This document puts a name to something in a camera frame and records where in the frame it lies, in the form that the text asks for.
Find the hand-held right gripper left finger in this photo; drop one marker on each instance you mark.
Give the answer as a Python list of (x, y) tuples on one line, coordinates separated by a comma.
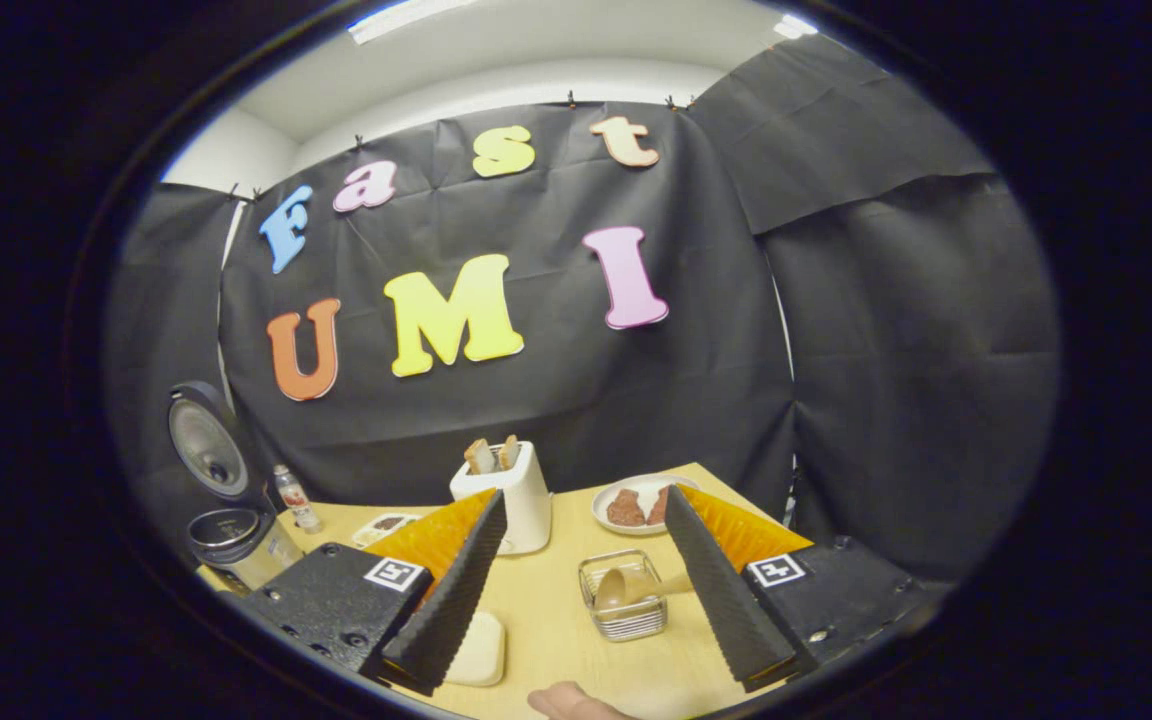
[(441, 610)]

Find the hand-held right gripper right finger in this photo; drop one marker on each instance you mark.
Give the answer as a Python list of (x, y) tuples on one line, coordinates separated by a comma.
[(721, 590)]

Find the wooden spoon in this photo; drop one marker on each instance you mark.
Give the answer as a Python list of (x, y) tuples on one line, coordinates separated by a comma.
[(621, 587)]

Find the silver black rice cooker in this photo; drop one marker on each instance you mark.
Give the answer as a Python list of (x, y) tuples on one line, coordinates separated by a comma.
[(226, 535)]

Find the white divided bean dish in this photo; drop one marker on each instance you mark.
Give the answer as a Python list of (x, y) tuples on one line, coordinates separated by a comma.
[(381, 528)]

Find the brown meat slice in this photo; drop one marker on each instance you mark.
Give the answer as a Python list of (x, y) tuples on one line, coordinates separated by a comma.
[(625, 508), (658, 505)]

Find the white round plate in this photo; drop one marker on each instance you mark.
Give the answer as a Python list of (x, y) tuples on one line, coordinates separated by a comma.
[(651, 482)]

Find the white toaster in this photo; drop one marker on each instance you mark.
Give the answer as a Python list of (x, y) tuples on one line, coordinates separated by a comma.
[(526, 510)]

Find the toast bread slice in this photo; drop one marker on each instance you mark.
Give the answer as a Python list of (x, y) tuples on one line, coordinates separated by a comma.
[(480, 457), (509, 452)]

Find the small clear bottle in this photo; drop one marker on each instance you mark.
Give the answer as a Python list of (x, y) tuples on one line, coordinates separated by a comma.
[(298, 500)]

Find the small ceiling light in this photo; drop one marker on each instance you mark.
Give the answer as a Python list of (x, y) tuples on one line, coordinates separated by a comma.
[(796, 26)]

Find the long ceiling light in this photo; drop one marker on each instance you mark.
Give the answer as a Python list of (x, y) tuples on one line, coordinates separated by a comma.
[(406, 18)]

